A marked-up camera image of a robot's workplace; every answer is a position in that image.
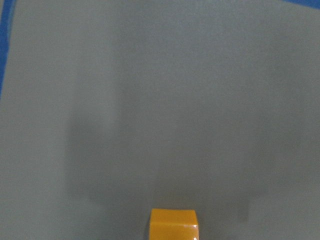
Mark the orange sloped toy block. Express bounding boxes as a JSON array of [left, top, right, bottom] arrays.
[[148, 208, 200, 240]]

